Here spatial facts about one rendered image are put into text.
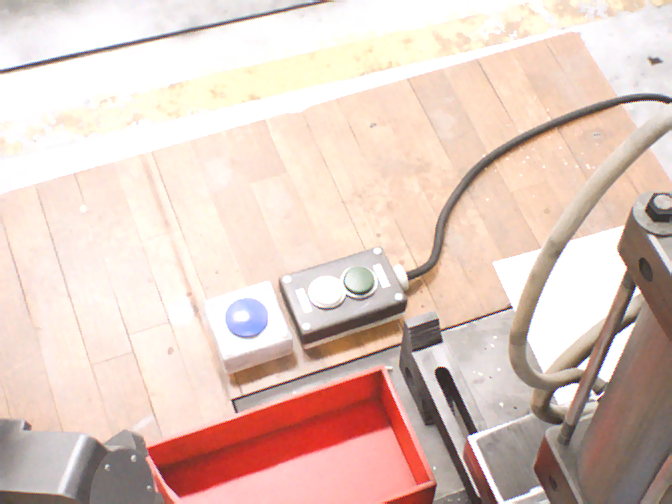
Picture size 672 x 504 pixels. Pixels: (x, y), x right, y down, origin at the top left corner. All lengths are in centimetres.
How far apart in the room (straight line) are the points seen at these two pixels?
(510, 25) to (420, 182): 140
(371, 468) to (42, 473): 49
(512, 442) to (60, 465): 34
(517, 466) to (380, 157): 51
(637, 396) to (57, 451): 30
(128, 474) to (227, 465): 43
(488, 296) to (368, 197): 16
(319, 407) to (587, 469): 45
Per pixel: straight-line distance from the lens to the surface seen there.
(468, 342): 119
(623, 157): 57
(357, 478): 112
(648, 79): 263
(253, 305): 116
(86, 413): 117
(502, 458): 88
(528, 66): 140
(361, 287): 117
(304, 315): 116
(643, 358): 60
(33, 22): 270
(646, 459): 65
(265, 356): 116
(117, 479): 70
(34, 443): 70
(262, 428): 112
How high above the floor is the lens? 195
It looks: 58 degrees down
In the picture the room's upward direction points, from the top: 2 degrees clockwise
